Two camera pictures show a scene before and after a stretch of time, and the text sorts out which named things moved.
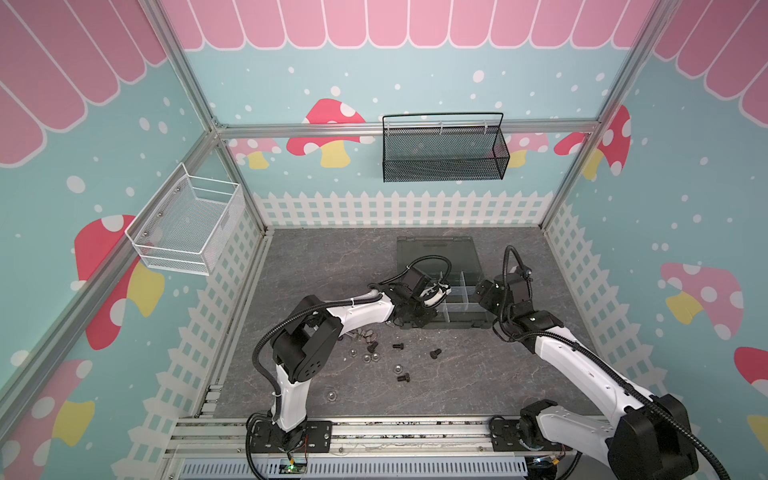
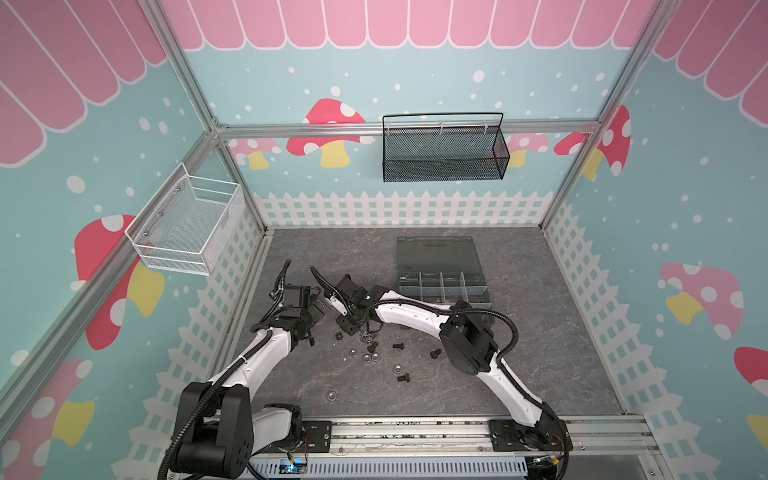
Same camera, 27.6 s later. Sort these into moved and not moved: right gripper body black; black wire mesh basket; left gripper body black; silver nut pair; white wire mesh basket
Moved: right gripper body black; left gripper body black
Not moved: white wire mesh basket; silver nut pair; black wire mesh basket
